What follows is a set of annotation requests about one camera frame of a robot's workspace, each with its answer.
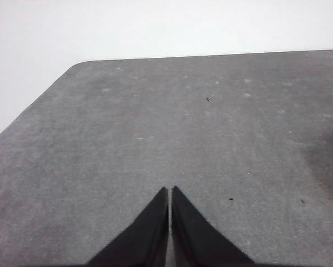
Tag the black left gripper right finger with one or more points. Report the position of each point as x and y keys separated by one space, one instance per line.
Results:
x=199 y=239

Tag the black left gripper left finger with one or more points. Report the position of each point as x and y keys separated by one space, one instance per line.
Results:
x=144 y=239

